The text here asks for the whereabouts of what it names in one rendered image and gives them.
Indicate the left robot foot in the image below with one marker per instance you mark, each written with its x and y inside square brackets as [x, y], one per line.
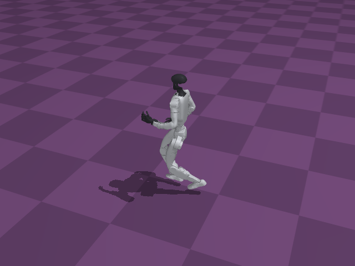
[195, 185]

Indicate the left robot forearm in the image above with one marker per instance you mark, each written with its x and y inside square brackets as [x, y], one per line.
[163, 125]

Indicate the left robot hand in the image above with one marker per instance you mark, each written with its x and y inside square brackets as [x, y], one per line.
[147, 118]

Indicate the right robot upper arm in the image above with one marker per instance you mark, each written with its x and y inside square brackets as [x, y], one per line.
[191, 106]

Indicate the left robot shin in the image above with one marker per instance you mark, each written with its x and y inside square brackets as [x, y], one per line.
[182, 173]

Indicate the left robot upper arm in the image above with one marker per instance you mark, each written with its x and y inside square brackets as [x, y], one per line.
[174, 105]

